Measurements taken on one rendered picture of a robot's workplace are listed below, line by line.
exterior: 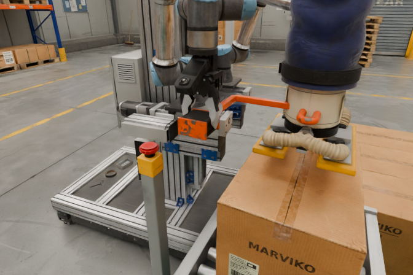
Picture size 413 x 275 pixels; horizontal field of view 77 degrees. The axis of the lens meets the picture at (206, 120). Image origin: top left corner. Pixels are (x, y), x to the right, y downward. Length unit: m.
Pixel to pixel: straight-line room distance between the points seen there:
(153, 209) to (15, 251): 1.40
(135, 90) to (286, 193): 1.08
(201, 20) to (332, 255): 0.68
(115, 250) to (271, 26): 9.96
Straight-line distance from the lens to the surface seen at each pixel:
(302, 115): 0.79
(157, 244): 1.21
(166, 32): 1.16
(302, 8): 0.79
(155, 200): 1.04
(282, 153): 0.82
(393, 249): 1.79
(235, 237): 0.89
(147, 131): 1.33
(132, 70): 1.60
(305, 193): 0.92
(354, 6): 0.79
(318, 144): 0.75
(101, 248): 2.08
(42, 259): 2.18
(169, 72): 1.22
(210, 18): 0.64
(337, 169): 0.81
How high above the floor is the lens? 1.49
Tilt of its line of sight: 23 degrees down
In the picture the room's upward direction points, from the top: straight up
